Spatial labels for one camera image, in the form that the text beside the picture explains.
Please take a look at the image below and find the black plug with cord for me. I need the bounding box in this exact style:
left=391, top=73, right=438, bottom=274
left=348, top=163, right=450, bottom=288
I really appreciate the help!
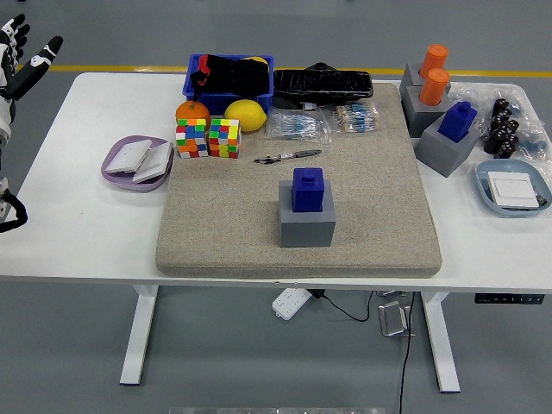
left=310, top=289, right=374, bottom=323

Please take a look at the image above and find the black table control panel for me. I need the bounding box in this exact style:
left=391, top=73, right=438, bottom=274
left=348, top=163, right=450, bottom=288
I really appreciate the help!
left=474, top=293, right=545, bottom=305

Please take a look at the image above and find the blue square seal with knob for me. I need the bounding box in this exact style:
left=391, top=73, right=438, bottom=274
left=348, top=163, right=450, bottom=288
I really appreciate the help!
left=291, top=166, right=325, bottom=213

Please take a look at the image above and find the clear bag of blue resistors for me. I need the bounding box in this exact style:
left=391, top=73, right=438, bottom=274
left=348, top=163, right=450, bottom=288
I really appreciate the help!
left=265, top=107, right=333, bottom=144

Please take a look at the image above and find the orange cylinder seal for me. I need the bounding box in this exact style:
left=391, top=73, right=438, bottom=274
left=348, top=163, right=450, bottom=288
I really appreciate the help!
left=418, top=67, right=451, bottom=107
left=419, top=43, right=449, bottom=79

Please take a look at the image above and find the black wrapped keyboard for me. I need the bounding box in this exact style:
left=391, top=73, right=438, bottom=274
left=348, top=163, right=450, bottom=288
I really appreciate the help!
left=273, top=62, right=374, bottom=105

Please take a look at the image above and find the grey holder block round hole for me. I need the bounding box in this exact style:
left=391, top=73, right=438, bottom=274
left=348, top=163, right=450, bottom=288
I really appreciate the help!
left=398, top=62, right=452, bottom=103
left=401, top=85, right=454, bottom=139

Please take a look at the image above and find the colourful puzzle cube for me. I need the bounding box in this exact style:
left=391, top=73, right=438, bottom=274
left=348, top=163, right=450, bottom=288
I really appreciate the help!
left=174, top=118, right=210, bottom=160
left=208, top=117, right=242, bottom=160

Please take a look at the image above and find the grey tilted seal holder block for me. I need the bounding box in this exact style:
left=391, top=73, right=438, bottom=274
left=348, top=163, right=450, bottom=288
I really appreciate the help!
left=415, top=114, right=482, bottom=177

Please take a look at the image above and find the clear bag of tan resistors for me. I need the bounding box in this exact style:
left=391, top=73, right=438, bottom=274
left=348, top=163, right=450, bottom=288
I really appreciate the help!
left=329, top=103, right=383, bottom=135

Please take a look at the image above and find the white wall switch panel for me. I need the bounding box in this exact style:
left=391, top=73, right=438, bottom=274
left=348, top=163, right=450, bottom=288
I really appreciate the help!
left=104, top=139, right=154, bottom=175
left=131, top=141, right=175, bottom=185

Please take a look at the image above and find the grey-brown mat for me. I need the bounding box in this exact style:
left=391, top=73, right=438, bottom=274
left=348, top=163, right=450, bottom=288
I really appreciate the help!
left=154, top=81, right=444, bottom=279

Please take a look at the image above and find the white table leg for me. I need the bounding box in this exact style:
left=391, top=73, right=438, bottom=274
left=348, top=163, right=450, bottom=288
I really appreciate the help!
left=421, top=292, right=461, bottom=393
left=119, top=285, right=160, bottom=386

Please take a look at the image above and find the silver metal bracket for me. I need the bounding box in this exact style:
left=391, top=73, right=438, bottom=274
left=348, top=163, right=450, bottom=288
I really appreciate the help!
left=377, top=300, right=417, bottom=338

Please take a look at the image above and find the yellow lemon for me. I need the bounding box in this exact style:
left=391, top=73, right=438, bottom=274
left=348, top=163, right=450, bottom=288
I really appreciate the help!
left=223, top=99, right=268, bottom=133

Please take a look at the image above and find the large white switch panel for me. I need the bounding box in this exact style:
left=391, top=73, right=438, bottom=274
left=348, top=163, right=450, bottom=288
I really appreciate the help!
left=486, top=171, right=540, bottom=211

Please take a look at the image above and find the white and black robot left hand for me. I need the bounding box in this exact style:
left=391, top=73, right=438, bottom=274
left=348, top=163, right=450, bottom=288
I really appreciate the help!
left=0, top=13, right=65, bottom=150

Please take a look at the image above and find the black capacitors cluster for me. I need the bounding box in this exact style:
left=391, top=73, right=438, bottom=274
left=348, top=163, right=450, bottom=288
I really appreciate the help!
left=482, top=97, right=521, bottom=160

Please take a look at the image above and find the blue plastic bin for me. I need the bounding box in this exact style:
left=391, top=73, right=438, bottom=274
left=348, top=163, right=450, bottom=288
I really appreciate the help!
left=182, top=53, right=275, bottom=114

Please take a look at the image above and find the white power strip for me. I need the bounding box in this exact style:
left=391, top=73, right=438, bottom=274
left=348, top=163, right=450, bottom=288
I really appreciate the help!
left=271, top=287, right=312, bottom=321

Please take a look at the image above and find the purple plate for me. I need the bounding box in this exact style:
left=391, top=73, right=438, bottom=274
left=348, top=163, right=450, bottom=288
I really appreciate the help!
left=100, top=135, right=175, bottom=193

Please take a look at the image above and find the grey square seal holder block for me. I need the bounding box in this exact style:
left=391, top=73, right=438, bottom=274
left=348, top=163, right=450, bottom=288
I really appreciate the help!
left=278, top=179, right=337, bottom=248

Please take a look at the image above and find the orange fruit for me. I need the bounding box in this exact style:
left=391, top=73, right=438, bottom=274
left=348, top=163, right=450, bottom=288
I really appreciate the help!
left=175, top=99, right=211, bottom=129

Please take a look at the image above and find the small metal pliers tool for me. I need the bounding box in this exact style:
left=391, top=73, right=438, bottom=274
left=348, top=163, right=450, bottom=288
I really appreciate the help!
left=253, top=148, right=323, bottom=166

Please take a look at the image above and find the light blue plate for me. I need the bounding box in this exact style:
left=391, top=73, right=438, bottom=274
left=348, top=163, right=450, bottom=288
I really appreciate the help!
left=474, top=159, right=552, bottom=218

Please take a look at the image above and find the blue seal with tall knob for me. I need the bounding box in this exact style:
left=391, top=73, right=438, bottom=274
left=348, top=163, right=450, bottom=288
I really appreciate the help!
left=437, top=101, right=479, bottom=143

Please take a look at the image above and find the clear plastic bag of parts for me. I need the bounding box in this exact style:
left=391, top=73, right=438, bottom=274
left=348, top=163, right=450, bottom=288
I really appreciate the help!
left=448, top=81, right=552, bottom=163

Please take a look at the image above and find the long black cable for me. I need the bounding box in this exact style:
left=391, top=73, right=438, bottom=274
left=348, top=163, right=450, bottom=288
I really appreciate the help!
left=397, top=292, right=417, bottom=414

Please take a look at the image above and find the black cloth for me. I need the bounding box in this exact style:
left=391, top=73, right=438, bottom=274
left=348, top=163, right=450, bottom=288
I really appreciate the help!
left=189, top=53, right=271, bottom=96

